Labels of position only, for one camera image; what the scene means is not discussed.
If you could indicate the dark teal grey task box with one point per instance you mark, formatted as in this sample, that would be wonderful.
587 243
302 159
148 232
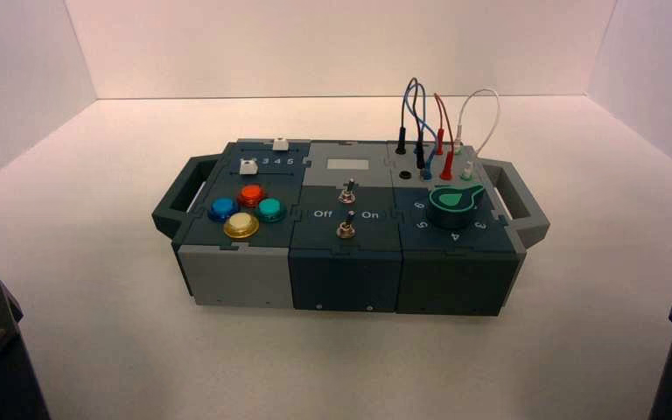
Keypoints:
347 272

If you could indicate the small grey display window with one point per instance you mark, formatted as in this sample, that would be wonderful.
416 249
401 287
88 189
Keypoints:
347 164

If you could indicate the teal round push button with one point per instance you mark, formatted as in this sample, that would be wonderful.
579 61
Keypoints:
269 209

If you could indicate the orange round push button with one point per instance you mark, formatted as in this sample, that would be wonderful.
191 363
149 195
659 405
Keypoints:
251 195

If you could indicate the white slider knob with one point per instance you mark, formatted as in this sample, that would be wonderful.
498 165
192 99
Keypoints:
280 143
248 167

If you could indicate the yellow round push button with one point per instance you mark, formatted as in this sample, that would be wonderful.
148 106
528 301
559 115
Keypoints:
241 225

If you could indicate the blue round push button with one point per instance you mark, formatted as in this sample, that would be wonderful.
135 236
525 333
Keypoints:
223 208

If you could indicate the green-topped rotary knob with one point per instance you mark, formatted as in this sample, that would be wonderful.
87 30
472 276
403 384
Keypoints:
455 206

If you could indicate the metal toggle switch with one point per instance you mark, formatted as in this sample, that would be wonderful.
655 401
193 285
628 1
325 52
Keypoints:
345 227
347 193

